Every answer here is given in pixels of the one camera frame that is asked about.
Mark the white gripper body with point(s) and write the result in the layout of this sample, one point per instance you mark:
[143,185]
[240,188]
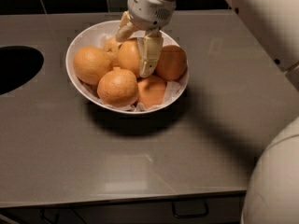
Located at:
[149,10]

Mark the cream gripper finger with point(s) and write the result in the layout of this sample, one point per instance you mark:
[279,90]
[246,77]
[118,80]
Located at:
[149,46]
[126,28]

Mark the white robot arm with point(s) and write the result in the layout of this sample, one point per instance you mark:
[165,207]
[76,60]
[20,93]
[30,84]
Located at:
[192,161]

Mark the back small orange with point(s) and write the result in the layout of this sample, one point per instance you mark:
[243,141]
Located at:
[112,48]

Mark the white ceramic bowl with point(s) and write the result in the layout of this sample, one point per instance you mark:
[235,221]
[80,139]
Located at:
[96,36]

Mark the white paper bowl liner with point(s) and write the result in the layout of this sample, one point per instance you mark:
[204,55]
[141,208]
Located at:
[112,73]

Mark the dark sink basin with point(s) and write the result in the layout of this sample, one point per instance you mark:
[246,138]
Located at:
[18,65]

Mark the black drawer handle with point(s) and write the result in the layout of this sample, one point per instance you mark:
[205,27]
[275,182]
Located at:
[190,209]

